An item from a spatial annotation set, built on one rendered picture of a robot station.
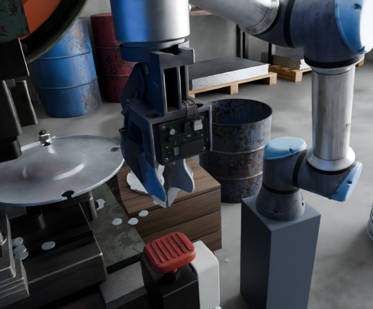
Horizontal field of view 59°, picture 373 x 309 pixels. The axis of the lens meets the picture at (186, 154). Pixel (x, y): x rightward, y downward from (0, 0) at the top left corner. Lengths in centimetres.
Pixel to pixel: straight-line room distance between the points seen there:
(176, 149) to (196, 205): 106
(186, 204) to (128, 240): 68
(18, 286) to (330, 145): 70
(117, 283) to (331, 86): 58
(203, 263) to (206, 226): 82
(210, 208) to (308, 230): 47
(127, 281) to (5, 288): 19
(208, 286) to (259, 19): 53
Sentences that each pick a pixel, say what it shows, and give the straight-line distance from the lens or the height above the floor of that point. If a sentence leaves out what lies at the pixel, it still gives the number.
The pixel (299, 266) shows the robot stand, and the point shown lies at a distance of 120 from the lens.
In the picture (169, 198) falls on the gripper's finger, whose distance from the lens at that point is 44.
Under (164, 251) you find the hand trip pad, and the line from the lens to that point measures 50.
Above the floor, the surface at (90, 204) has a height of 69.
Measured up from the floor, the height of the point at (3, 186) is 78.
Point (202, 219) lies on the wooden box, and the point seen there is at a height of 20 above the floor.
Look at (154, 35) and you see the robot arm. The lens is 32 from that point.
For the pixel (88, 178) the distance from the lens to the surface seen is 67.
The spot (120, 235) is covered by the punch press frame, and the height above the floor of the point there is 65.
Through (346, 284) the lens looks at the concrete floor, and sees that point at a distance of 156.
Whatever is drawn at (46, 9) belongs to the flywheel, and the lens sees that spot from 102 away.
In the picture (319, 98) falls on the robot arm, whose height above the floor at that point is 86.
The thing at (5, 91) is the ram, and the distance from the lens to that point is 62.
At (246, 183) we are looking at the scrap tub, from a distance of 183.
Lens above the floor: 110
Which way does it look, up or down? 27 degrees down
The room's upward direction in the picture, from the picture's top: 4 degrees counter-clockwise
